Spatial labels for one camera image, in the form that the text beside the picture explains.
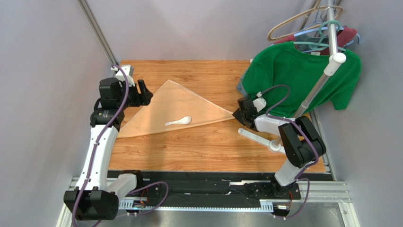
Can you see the red garment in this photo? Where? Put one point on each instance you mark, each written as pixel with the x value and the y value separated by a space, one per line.
pixel 290 39

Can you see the white ceramic spoon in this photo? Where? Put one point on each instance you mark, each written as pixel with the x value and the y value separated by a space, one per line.
pixel 183 121

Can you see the light blue hanger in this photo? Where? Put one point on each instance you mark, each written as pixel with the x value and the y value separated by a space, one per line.
pixel 345 36

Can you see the green t-shirt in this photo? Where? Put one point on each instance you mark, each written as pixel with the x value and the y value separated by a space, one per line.
pixel 284 64

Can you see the silver white clothes rack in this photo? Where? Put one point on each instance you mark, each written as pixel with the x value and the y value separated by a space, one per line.
pixel 315 85

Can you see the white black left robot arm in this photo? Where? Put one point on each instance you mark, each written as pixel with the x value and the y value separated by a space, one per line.
pixel 93 198

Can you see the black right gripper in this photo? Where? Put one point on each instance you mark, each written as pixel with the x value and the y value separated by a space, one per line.
pixel 243 112

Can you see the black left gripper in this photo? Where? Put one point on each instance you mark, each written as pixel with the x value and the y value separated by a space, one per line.
pixel 143 99

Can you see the beige cloth napkin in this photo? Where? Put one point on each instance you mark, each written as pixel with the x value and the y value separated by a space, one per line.
pixel 171 102

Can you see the aluminium front rail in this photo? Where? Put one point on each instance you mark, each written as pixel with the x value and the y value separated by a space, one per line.
pixel 327 203

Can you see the teal plastic hanger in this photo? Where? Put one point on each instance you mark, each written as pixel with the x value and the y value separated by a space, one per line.
pixel 327 31

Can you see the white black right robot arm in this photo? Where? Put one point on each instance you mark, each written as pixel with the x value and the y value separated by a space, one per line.
pixel 296 138

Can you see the aluminium frame rail left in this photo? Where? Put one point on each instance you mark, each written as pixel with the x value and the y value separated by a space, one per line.
pixel 86 8

